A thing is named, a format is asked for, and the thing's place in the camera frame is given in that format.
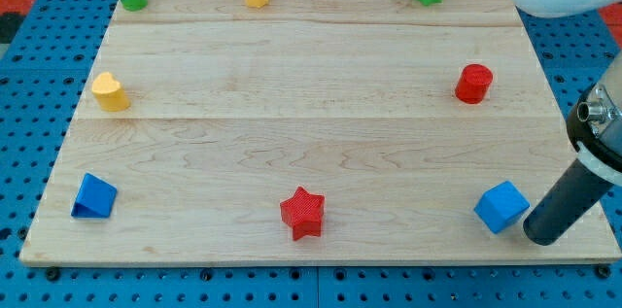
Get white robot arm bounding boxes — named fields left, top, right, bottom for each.
left=512, top=0, right=621, bottom=246

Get blue triangular prism block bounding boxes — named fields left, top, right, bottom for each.
left=70, top=173, right=118, bottom=219

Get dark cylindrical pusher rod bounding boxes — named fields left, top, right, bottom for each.
left=523, top=159, right=612, bottom=246

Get red cylinder block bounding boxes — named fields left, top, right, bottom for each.
left=454, top=64, right=494, bottom=104

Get yellow heart block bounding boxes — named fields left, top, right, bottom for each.
left=91, top=72, right=131, bottom=112

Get blue cube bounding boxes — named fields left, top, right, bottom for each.
left=473, top=181, right=530, bottom=234

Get wooden board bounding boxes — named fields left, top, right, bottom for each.
left=20, top=0, right=621, bottom=268

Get red star block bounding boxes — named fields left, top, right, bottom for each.
left=280, top=187, right=326, bottom=241

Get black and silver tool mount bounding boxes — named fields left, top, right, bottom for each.
left=567, top=53, right=621, bottom=186

